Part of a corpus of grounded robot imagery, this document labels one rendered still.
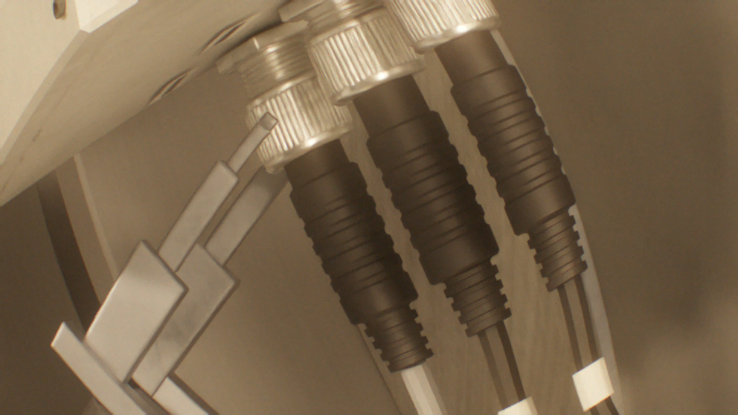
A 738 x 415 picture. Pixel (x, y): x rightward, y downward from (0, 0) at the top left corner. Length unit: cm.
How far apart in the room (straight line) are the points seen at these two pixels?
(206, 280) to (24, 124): 15
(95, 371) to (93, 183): 12
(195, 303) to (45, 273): 88
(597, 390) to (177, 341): 12
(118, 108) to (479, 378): 12
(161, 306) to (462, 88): 7
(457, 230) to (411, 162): 1
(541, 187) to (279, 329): 18
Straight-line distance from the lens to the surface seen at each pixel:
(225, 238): 69
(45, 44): 52
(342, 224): 66
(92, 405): 65
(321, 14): 63
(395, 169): 63
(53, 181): 162
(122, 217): 76
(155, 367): 70
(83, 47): 50
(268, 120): 64
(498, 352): 63
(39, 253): 157
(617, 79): 63
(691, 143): 61
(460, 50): 60
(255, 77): 66
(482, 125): 60
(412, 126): 63
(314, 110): 66
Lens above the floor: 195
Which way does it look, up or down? 41 degrees down
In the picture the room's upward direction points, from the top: 4 degrees counter-clockwise
